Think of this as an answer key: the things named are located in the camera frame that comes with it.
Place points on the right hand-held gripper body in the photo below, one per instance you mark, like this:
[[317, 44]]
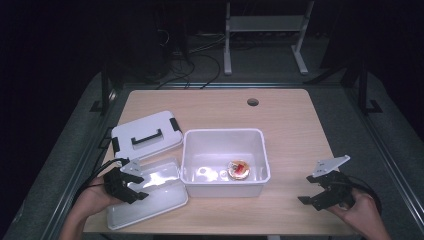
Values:
[[335, 186]]

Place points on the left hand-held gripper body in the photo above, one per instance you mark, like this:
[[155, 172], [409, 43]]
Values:
[[116, 185]]

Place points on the round snack cup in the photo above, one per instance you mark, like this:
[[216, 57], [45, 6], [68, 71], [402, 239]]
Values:
[[238, 170]]

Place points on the white plastic storage box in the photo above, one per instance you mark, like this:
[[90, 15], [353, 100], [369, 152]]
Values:
[[220, 188]]

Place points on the person's left hand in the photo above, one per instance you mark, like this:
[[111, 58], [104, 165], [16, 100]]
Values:
[[96, 196]]

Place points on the person's right hand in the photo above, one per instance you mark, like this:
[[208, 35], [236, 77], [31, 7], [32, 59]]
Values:
[[360, 213]]

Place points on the white storage box lid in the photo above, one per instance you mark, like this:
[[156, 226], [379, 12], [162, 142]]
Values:
[[150, 125]]

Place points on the black metal stand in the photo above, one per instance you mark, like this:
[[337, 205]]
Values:
[[105, 90], [363, 90]]

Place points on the white metal stand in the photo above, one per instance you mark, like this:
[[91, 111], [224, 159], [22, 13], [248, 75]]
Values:
[[266, 23]]

